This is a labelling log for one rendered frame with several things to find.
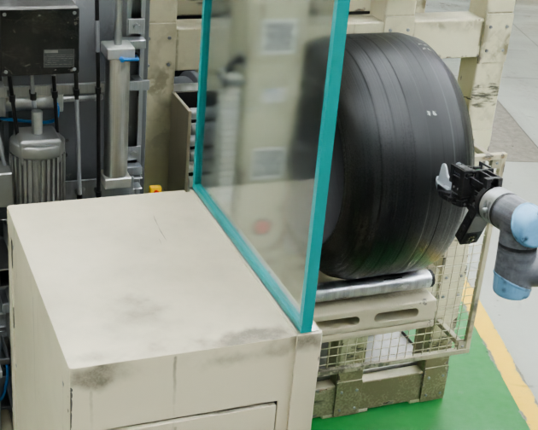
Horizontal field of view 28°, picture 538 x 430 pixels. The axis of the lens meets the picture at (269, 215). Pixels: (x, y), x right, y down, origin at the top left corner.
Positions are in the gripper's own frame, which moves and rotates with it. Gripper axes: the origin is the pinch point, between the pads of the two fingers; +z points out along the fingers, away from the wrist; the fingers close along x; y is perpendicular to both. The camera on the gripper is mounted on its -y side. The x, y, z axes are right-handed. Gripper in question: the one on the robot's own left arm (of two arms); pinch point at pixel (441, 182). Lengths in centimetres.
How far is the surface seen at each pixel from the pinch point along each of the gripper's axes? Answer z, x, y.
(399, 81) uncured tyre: 11.7, 5.8, 19.7
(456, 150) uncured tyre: 2.3, -4.5, 6.1
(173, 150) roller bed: 72, 38, -12
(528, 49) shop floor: 452, -345, -79
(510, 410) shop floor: 78, -86, -117
